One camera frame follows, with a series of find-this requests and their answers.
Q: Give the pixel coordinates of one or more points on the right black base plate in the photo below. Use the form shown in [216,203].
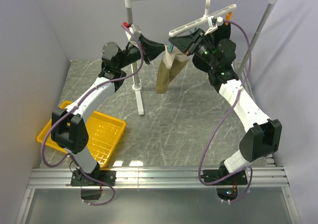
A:
[210,175]

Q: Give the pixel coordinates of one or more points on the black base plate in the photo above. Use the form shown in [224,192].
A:
[210,175]
[108,177]

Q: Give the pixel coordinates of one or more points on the orange clothes clip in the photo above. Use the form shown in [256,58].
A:
[228,17]

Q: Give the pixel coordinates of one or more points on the black hanging underwear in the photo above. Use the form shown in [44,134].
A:
[223,32]

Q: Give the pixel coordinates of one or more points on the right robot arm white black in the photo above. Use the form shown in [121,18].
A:
[262,134]

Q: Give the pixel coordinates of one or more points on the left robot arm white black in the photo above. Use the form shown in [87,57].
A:
[69,124]

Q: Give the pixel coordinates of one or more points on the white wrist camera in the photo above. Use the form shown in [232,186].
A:
[213,23]
[132,32]

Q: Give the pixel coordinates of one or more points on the white clip hanger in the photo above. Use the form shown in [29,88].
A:
[197,23]

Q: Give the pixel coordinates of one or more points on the aluminium mounting rail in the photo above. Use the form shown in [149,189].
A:
[154,177]

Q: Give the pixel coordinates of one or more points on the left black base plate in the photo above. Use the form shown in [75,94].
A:
[108,177]

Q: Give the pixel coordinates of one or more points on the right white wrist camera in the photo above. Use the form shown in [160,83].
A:
[213,23]

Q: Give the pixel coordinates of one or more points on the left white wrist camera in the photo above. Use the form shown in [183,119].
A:
[132,32]

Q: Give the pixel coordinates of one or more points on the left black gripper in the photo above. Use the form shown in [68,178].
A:
[153,49]

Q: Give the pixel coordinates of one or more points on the khaki underwear white waistband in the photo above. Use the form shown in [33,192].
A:
[171,65]

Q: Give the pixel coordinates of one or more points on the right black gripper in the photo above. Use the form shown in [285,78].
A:
[189,44]

